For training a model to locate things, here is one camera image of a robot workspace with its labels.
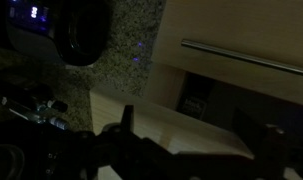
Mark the light wood wall cupboard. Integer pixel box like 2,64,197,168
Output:
88,61,303,180

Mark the light wood drawer front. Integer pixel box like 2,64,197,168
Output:
150,0,303,108

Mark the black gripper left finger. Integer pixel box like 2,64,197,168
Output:
120,104,136,135

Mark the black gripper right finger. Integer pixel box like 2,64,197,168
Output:
232,106,269,156

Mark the silver bar door handle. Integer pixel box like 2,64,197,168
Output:
180,38,303,78

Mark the black coffee maker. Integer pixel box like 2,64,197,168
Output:
5,0,113,67

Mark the black box with label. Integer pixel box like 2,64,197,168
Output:
175,73,216,121

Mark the silver cable connector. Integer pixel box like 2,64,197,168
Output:
0,95,71,132

